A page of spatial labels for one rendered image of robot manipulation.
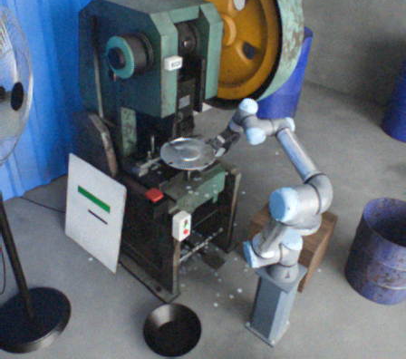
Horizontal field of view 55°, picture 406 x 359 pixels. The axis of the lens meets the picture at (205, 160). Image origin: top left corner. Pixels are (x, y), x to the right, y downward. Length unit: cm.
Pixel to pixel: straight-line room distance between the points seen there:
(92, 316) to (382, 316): 161
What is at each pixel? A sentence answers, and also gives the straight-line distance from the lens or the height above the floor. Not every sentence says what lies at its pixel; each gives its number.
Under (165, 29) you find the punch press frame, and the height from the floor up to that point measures 145.
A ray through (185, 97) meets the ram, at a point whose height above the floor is 109.
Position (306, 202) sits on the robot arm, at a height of 105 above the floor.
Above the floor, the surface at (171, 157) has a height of 78.
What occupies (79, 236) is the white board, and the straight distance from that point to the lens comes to 264.
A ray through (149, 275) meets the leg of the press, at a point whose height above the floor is 3.
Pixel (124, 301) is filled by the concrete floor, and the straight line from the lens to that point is 236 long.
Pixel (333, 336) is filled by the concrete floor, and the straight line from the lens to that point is 238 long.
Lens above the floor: 190
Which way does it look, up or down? 34 degrees down
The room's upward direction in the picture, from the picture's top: 4 degrees clockwise
